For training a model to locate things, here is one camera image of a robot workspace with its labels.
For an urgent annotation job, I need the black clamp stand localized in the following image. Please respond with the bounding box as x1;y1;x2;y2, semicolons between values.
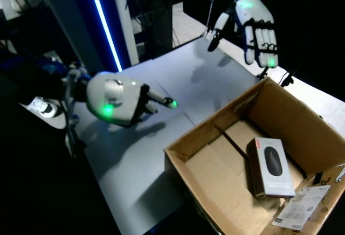
256;66;270;81
279;65;300;87

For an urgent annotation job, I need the white sneaker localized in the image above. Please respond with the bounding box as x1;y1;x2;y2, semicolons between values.
26;96;62;119

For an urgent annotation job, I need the grey-white pillar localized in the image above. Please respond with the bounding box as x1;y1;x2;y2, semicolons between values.
34;0;108;71

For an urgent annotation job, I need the grey mouse box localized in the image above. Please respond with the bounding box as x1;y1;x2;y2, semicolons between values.
246;137;296;199

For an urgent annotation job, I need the brown cardboard box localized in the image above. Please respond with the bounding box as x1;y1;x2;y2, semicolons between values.
163;77;345;235

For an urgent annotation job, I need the grey table cloth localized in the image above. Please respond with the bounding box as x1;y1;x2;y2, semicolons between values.
72;38;261;233

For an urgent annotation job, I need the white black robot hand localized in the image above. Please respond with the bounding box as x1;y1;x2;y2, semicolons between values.
207;0;280;69
86;72;178;127

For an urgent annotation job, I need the blue-white LED light strip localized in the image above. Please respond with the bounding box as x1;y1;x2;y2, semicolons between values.
87;0;123;73

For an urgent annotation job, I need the white upright post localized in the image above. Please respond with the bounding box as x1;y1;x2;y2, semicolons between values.
110;0;140;66

